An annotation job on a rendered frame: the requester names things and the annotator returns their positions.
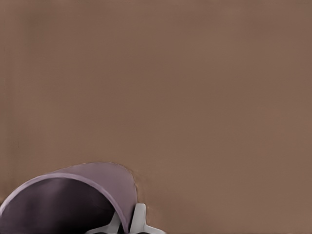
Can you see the purple cup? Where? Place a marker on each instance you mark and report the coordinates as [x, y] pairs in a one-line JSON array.
[[107, 180]]

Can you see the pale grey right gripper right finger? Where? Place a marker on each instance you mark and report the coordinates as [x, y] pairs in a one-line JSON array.
[[139, 219]]

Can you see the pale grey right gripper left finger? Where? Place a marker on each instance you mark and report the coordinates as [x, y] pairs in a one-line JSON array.
[[112, 223]]

